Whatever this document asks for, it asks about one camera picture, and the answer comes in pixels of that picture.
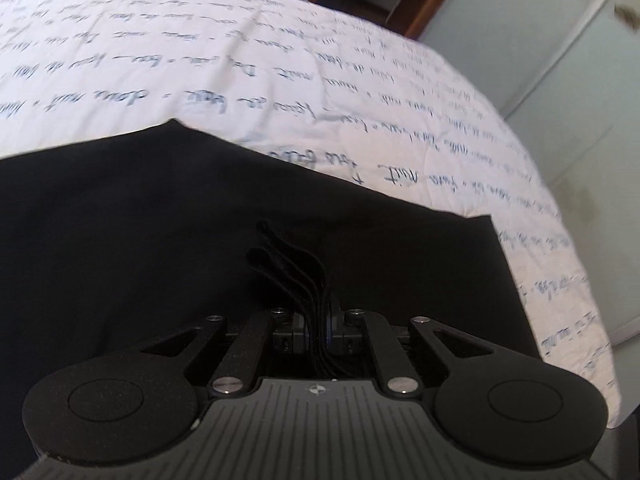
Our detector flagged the black pants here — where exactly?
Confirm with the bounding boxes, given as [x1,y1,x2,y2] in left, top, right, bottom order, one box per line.
[1,122,539,479]

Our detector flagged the sliding wardrobe door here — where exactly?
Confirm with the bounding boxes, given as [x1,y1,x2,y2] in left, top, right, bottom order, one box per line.
[422,0,639,341]

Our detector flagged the white script-printed quilt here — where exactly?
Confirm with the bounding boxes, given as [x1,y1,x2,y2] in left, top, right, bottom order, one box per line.
[1,0,622,422]

